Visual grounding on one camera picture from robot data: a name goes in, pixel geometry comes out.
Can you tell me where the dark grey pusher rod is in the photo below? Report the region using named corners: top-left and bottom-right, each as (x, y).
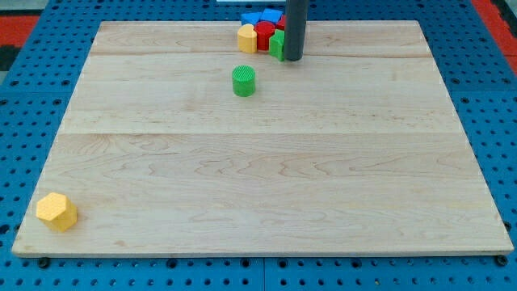
top-left (284, 0), bottom-right (309, 61)

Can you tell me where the green cylinder block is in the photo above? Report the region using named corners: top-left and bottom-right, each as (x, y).
top-left (232, 65), bottom-right (255, 97)

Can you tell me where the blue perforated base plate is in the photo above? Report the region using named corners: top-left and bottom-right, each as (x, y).
top-left (1, 1), bottom-right (516, 290)

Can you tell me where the yellow hexagon block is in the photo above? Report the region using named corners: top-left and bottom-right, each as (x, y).
top-left (36, 192), bottom-right (78, 232)

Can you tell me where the yellow heart block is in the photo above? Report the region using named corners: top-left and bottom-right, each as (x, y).
top-left (237, 23), bottom-right (258, 53)

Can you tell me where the blue block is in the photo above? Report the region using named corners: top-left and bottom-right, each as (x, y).
top-left (259, 8), bottom-right (283, 24)
top-left (241, 12), bottom-right (262, 26)

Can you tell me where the red cylinder block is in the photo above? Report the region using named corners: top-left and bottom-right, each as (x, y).
top-left (254, 21), bottom-right (275, 51)

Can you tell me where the red block behind rod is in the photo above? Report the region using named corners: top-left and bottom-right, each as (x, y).
top-left (275, 15), bottom-right (286, 31)

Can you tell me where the light wooden board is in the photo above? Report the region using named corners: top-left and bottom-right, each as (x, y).
top-left (12, 20), bottom-right (514, 258)

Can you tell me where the green angular block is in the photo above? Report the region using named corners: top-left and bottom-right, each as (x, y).
top-left (268, 29), bottom-right (284, 61)

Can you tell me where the blue block left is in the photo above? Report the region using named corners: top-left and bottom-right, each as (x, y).
top-left (241, 12), bottom-right (262, 26)

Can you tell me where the blue block right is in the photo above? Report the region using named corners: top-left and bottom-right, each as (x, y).
top-left (259, 8), bottom-right (283, 24)

